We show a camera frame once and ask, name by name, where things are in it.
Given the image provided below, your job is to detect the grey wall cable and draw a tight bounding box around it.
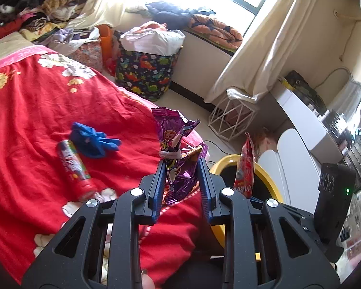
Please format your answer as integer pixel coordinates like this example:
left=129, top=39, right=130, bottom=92
left=314, top=66, right=353, bottom=91

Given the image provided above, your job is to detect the beige bedsheet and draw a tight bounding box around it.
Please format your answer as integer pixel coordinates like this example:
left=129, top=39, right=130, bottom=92
left=0, top=32, right=45, bottom=73

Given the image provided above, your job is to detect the red snack packet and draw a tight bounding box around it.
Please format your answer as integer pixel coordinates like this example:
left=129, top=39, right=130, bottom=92
left=233, top=132, right=256, bottom=200

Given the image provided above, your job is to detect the orange bag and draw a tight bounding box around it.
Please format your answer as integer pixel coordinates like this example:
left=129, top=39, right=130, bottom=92
left=96, top=24, right=115, bottom=70

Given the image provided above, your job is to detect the blue glove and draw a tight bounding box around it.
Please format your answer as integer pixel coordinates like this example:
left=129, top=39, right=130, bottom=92
left=69, top=122, right=122, bottom=159

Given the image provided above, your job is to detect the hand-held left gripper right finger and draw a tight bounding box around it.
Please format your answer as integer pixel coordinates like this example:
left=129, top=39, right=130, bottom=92
left=197, top=157, right=340, bottom=289

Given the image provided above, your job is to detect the yellow-rimmed bin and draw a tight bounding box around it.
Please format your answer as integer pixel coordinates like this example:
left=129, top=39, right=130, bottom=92
left=209, top=154, right=285, bottom=261

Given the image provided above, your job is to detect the dark jacket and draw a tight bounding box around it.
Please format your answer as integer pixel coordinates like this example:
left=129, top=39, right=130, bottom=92
left=145, top=1, right=217, bottom=31

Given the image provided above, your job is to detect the cream curtain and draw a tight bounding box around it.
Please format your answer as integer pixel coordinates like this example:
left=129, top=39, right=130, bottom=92
left=68, top=0, right=157, bottom=30
left=204, top=0, right=326, bottom=105

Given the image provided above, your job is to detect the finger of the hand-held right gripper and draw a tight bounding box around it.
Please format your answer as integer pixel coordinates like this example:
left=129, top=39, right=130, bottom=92
left=282, top=204, right=316, bottom=238

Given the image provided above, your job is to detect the orange cloth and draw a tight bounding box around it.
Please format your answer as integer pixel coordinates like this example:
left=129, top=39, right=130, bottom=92
left=138, top=21, right=168, bottom=34

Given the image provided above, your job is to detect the purple candy wrapper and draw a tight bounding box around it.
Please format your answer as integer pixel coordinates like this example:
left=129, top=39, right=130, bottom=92
left=151, top=107, right=209, bottom=207

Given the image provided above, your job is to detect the red floral blanket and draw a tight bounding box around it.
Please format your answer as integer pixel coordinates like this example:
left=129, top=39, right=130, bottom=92
left=0, top=45, right=227, bottom=286

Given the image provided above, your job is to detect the pile of clothes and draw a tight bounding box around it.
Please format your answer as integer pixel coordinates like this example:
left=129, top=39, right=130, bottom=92
left=0, top=0, right=97, bottom=46

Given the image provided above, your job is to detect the orange patterned blanket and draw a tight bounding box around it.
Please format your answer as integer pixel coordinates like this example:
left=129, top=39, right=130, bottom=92
left=188, top=14, right=244, bottom=50

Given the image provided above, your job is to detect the white chair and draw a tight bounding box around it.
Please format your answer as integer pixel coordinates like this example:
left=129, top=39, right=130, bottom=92
left=257, top=128, right=323, bottom=215

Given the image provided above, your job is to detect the black and yellow bag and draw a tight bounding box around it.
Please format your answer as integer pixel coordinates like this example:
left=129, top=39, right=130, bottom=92
left=278, top=70, right=327, bottom=112

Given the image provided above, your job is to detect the white desk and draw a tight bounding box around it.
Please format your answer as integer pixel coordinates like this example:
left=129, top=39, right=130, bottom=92
left=272, top=81, right=345, bottom=165

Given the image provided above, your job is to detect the black floor cable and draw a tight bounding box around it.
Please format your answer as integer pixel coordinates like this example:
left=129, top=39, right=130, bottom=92
left=203, top=140, right=230, bottom=170

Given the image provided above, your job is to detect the red tube can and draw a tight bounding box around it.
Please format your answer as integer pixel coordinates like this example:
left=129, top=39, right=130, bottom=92
left=57, top=140, right=96, bottom=202

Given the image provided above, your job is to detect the person's left hand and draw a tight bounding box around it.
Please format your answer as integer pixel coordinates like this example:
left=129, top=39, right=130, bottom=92
left=141, top=269, right=157, bottom=289

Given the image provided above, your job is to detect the pale lavender cloth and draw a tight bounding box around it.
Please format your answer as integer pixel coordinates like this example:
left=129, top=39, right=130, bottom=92
left=50, top=26, right=102, bottom=56

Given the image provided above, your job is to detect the floral patterned cloth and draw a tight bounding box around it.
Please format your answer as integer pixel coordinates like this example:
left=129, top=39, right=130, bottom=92
left=69, top=44, right=104, bottom=73

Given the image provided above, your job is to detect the dinosaur print laundry basket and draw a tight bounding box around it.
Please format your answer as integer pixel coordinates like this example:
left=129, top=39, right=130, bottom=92
left=114, top=46, right=181, bottom=102

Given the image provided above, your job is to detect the white plastic bag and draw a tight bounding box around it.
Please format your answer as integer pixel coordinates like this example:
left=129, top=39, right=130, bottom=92
left=120, top=28, right=186, bottom=56

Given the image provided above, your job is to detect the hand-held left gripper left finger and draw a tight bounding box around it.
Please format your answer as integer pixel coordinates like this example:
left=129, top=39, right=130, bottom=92
left=21, top=159, right=167, bottom=289

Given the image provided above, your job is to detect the white wire basket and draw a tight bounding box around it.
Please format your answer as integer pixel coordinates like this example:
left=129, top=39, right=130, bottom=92
left=207, top=89, right=261, bottom=142

